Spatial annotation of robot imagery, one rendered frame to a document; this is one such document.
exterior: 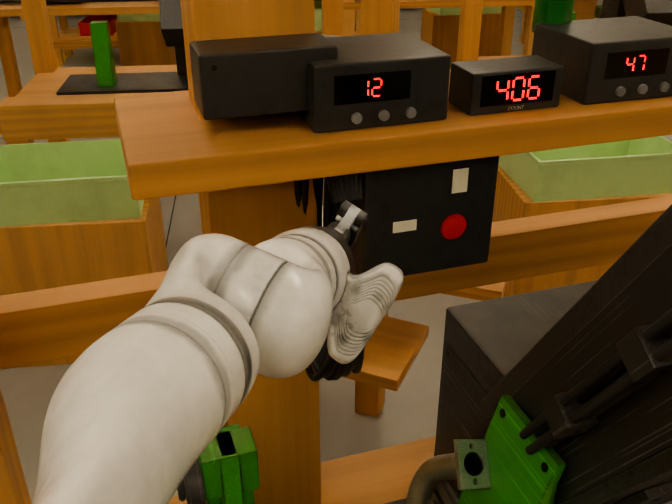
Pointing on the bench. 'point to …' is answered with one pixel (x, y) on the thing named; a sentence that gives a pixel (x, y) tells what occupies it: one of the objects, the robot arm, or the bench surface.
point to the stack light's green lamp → (552, 12)
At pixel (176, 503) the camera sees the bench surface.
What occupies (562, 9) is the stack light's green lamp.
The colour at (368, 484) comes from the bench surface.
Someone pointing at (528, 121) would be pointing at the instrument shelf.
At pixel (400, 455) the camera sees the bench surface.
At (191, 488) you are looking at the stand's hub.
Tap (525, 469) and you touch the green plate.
